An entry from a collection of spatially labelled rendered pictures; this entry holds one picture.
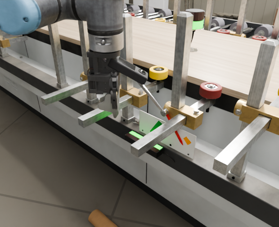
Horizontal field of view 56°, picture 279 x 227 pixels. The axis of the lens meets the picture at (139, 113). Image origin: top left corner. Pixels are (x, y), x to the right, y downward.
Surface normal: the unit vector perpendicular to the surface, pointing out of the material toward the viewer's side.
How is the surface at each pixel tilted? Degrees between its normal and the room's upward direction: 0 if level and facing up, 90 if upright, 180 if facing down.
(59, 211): 0
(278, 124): 90
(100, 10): 90
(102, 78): 90
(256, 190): 0
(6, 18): 91
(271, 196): 0
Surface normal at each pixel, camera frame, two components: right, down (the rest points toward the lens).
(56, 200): 0.00, -0.85
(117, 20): 0.74, 0.35
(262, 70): -0.68, 0.38
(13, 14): -0.24, 0.52
